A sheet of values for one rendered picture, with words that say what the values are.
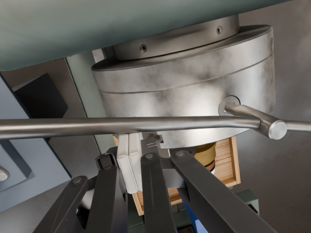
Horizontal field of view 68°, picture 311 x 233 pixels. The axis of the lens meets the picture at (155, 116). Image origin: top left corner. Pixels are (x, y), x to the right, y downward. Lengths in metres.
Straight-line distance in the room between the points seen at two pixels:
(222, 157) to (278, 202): 1.78
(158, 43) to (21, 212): 1.86
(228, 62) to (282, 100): 1.74
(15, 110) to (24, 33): 0.59
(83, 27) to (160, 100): 0.12
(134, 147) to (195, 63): 0.16
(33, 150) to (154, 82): 0.65
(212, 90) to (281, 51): 1.64
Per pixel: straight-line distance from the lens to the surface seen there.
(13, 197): 1.00
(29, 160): 0.90
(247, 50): 0.32
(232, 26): 0.38
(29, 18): 0.26
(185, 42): 0.33
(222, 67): 0.30
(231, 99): 0.32
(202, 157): 0.48
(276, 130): 0.25
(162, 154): 0.37
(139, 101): 0.31
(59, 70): 1.55
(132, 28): 0.27
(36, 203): 1.99
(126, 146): 0.16
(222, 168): 0.83
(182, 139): 0.32
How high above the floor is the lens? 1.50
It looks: 68 degrees down
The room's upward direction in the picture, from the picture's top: 151 degrees clockwise
